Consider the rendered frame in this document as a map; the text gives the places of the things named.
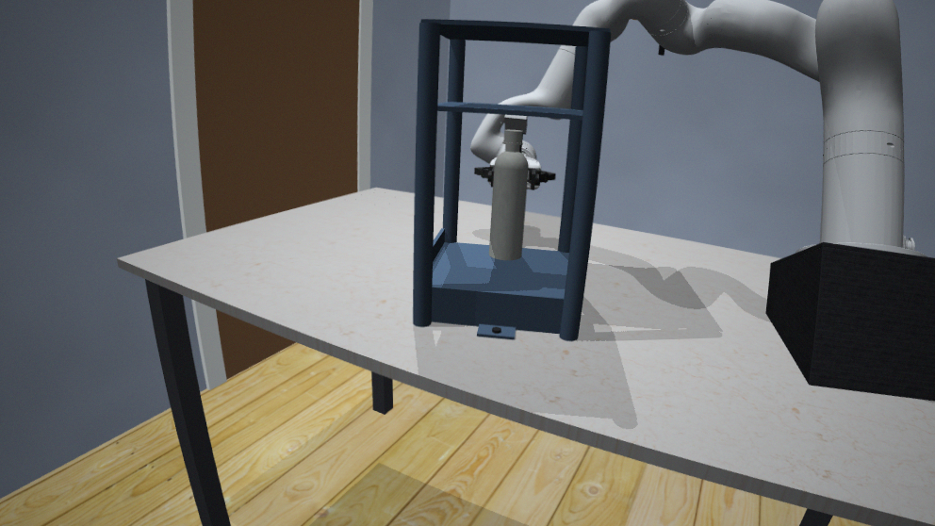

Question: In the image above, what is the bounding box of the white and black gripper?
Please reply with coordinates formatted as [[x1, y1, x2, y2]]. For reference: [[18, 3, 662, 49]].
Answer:
[[474, 150, 556, 190]]

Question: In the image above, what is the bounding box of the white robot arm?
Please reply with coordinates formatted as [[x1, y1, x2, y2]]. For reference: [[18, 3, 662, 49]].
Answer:
[[499, 0, 926, 256]]

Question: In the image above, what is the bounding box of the grey bottle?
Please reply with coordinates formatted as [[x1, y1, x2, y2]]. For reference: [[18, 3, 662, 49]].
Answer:
[[489, 129, 529, 260]]

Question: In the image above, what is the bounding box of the dark blue shelving unit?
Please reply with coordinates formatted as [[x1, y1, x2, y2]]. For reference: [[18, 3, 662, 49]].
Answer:
[[413, 19, 611, 341]]

